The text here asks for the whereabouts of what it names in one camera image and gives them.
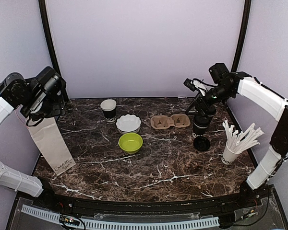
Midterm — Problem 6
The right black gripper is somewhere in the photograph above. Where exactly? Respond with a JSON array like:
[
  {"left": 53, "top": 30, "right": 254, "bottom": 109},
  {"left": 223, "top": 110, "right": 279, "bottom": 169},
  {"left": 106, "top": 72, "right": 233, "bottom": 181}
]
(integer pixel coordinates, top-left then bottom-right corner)
[{"left": 185, "top": 83, "right": 234, "bottom": 116}]

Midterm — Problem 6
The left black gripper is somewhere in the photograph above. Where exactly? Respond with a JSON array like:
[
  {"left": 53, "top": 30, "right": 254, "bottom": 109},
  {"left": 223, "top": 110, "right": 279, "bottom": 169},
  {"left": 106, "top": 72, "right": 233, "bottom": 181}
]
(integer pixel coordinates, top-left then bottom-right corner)
[{"left": 23, "top": 93, "right": 65, "bottom": 121}]

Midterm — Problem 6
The kraft paper bag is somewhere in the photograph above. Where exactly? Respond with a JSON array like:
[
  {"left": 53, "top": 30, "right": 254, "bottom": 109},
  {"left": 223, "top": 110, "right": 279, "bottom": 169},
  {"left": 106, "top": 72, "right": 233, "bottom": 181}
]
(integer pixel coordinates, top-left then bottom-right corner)
[{"left": 28, "top": 118, "right": 76, "bottom": 175}]

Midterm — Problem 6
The cardboard cup carrier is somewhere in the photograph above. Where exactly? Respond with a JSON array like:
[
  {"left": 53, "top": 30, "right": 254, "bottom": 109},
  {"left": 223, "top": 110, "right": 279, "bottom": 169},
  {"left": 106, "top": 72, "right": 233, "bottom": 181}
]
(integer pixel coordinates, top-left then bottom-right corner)
[{"left": 150, "top": 114, "right": 191, "bottom": 130}]

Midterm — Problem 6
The stack of black lids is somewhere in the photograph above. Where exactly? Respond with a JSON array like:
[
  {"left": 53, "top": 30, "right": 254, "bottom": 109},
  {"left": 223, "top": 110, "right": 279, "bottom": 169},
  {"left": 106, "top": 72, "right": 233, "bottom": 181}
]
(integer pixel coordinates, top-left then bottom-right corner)
[{"left": 193, "top": 136, "right": 211, "bottom": 152}]

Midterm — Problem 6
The stack of paper cups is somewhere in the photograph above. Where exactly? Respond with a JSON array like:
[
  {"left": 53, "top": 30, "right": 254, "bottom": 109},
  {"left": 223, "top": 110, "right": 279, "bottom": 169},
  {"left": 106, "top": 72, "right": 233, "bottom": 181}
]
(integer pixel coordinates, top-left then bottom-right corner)
[{"left": 100, "top": 99, "right": 117, "bottom": 123}]

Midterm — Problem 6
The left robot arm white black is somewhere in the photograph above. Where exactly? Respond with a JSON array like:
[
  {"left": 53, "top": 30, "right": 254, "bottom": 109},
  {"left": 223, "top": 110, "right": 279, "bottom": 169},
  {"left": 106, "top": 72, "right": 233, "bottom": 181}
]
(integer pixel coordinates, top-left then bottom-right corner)
[{"left": 0, "top": 67, "right": 75, "bottom": 209}]

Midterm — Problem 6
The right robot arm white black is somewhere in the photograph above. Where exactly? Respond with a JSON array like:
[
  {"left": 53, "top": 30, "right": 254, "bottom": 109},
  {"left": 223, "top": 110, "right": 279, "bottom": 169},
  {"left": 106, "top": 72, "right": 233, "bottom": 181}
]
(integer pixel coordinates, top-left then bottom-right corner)
[{"left": 184, "top": 63, "right": 288, "bottom": 208}]

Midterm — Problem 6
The bundle of wrapped straws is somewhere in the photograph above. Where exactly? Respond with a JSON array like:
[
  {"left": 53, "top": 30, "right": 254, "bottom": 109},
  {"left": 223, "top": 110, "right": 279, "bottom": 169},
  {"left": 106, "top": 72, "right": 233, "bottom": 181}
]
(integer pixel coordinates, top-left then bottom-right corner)
[{"left": 222, "top": 120, "right": 264, "bottom": 153}]

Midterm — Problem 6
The white cup holding straws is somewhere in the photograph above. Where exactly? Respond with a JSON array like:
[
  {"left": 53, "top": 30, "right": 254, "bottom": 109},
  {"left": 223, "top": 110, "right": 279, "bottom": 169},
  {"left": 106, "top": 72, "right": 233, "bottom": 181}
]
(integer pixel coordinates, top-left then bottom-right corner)
[{"left": 221, "top": 143, "right": 241, "bottom": 165}]

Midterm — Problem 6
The white scalloped bowl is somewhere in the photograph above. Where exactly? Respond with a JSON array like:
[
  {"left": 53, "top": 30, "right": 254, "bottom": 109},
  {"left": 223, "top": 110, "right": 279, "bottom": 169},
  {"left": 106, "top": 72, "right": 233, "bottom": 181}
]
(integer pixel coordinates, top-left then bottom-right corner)
[{"left": 116, "top": 114, "right": 142, "bottom": 134}]

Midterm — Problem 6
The green bowl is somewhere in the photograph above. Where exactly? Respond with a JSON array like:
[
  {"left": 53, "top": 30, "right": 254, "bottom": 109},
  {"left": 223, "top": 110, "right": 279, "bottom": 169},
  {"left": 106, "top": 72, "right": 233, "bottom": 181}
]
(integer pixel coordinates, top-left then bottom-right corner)
[{"left": 119, "top": 133, "right": 143, "bottom": 154}]

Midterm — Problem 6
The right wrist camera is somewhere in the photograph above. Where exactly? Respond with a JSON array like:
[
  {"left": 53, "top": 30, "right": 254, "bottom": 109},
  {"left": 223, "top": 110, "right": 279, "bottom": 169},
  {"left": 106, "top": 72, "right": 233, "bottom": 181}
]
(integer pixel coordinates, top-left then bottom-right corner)
[{"left": 183, "top": 79, "right": 207, "bottom": 96}]

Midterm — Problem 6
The left black frame post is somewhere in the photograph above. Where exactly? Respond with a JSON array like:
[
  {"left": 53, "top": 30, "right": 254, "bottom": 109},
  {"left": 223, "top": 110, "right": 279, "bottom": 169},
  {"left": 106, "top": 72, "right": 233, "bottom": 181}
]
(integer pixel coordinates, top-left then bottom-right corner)
[{"left": 38, "top": 0, "right": 61, "bottom": 76}]

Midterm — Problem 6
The black frame post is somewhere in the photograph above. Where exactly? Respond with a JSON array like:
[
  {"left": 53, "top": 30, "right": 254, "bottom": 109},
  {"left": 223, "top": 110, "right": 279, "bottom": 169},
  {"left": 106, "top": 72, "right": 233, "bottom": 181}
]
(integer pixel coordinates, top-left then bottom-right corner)
[
  {"left": 38, "top": 0, "right": 61, "bottom": 76},
  {"left": 231, "top": 0, "right": 252, "bottom": 72}
]

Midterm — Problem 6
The right black frame post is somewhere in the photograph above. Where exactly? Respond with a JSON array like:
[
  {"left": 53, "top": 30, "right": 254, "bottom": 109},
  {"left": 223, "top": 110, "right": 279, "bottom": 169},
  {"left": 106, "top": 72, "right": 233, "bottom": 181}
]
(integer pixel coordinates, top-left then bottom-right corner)
[{"left": 231, "top": 0, "right": 252, "bottom": 72}]

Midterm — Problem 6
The black front rail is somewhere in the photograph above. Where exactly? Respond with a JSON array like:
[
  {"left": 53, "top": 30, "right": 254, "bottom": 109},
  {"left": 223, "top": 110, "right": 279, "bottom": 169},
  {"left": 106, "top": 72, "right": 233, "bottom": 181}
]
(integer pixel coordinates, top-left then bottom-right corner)
[{"left": 33, "top": 194, "right": 264, "bottom": 216}]

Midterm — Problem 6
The white cable duct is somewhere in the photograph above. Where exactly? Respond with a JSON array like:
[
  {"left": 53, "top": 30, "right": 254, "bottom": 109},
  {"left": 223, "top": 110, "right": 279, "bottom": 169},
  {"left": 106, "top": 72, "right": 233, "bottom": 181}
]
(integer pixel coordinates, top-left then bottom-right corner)
[{"left": 21, "top": 205, "right": 219, "bottom": 230}]

